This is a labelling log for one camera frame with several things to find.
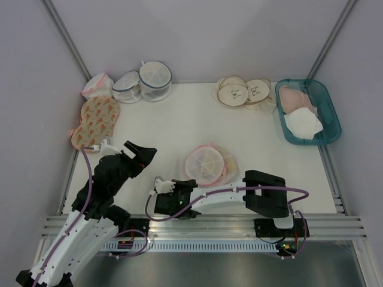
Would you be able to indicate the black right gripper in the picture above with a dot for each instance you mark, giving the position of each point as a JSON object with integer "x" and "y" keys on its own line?
{"x": 188, "y": 183}

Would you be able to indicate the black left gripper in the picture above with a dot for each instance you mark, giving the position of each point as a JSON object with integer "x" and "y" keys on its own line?
{"x": 143, "y": 155}

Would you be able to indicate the white pink-zip mesh laundry bag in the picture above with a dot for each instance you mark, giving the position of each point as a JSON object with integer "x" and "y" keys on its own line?
{"x": 211, "y": 165}

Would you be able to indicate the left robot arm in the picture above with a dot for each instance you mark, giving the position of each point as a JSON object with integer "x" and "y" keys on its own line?
{"x": 93, "y": 221}

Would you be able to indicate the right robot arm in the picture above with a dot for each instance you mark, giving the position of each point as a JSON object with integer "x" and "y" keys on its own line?
{"x": 260, "y": 193}

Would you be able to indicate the floral beige bra pouch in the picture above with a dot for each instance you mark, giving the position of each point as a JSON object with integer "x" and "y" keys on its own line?
{"x": 97, "y": 121}

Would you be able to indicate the white blue-trim flat laundry bag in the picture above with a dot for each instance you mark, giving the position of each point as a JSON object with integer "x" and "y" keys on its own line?
{"x": 127, "y": 88}

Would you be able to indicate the white blue-trim tall laundry bag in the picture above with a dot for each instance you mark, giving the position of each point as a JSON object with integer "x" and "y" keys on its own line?
{"x": 155, "y": 80}

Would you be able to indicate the white pink-trim corner laundry bag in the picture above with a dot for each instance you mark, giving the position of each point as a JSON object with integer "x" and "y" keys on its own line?
{"x": 99, "y": 85}

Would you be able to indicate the beige round laundry bag front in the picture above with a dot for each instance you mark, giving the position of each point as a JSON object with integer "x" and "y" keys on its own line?
{"x": 230, "y": 91}

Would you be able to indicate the beige round laundry bag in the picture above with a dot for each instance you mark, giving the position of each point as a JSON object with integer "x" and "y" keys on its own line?
{"x": 261, "y": 100}
{"x": 230, "y": 91}

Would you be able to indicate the beige round laundry bag rear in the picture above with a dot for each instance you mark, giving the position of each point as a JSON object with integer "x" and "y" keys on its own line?
{"x": 261, "y": 100}

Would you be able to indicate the white bra in basket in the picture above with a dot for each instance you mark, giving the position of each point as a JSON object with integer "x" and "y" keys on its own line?
{"x": 303, "y": 123}

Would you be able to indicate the pink bra in basket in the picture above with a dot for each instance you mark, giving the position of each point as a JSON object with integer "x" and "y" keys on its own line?
{"x": 292, "y": 100}

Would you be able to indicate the teal plastic basket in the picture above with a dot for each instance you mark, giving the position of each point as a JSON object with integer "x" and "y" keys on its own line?
{"x": 319, "y": 98}

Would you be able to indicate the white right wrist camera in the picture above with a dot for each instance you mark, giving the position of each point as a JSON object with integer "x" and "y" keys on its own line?
{"x": 162, "y": 187}

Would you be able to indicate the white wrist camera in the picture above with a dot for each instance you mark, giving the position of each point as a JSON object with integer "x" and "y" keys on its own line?
{"x": 162, "y": 187}
{"x": 105, "y": 148}

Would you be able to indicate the aluminium mounting rail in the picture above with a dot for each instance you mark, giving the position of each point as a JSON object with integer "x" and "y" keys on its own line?
{"x": 241, "y": 227}

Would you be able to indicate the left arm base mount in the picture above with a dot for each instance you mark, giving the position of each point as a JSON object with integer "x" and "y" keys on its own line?
{"x": 134, "y": 227}

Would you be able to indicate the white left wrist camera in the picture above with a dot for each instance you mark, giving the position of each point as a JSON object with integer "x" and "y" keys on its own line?
{"x": 105, "y": 148}

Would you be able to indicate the white slotted cable duct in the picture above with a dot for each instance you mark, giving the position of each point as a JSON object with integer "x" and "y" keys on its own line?
{"x": 190, "y": 246}

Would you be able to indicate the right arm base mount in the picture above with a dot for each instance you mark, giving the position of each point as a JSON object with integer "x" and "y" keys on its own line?
{"x": 265, "y": 228}

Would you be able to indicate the left aluminium frame post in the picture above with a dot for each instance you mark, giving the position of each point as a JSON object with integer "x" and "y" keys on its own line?
{"x": 57, "y": 21}

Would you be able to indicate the aluminium frame post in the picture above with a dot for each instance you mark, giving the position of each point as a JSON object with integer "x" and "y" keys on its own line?
{"x": 332, "y": 37}
{"x": 57, "y": 21}

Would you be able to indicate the right aluminium frame post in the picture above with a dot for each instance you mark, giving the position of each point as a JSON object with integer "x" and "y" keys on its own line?
{"x": 332, "y": 37}

